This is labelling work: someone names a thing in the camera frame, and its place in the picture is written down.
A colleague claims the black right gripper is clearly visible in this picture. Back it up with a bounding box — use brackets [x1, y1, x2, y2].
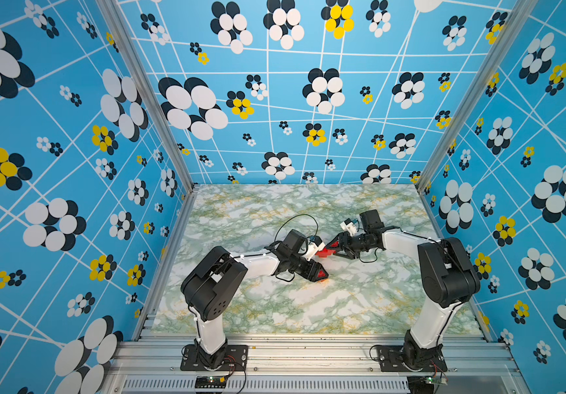
[325, 231, 370, 259]

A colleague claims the long red lego brick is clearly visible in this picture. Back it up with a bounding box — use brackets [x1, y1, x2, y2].
[315, 248, 335, 259]

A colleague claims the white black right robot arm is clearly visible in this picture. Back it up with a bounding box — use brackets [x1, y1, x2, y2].
[317, 209, 481, 372]

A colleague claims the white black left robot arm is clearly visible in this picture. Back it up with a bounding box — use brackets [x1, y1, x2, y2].
[180, 230, 329, 370]

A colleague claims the right controller board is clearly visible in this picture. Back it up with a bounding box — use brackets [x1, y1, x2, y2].
[408, 377, 444, 394]

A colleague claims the controller board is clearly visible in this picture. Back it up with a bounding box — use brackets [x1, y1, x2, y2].
[194, 375, 229, 392]
[408, 377, 444, 394]

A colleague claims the left controller board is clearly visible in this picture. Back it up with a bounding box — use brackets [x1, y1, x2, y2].
[194, 375, 229, 392]

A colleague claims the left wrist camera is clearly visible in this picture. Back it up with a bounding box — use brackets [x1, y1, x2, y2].
[303, 236, 325, 261]

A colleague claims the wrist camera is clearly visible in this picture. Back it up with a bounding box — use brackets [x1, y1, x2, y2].
[340, 218, 359, 236]
[303, 236, 325, 261]

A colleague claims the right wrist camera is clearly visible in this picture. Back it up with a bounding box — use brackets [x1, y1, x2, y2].
[340, 218, 359, 236]

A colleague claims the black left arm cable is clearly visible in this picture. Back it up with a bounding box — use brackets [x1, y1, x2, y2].
[272, 213, 321, 247]

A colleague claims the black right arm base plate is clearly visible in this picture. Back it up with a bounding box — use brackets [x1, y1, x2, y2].
[371, 343, 448, 374]

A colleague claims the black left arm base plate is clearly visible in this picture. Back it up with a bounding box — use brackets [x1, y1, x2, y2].
[180, 344, 248, 372]

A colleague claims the aluminium left table rail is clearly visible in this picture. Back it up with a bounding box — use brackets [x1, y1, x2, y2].
[131, 185, 199, 341]

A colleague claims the aluminium right corner post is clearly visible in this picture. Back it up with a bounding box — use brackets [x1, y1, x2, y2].
[417, 0, 538, 195]

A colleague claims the aluminium corner post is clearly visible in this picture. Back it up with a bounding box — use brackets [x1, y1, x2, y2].
[97, 0, 194, 195]
[417, 0, 538, 195]

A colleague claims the aluminium left corner post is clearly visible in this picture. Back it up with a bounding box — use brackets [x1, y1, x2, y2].
[97, 0, 194, 195]

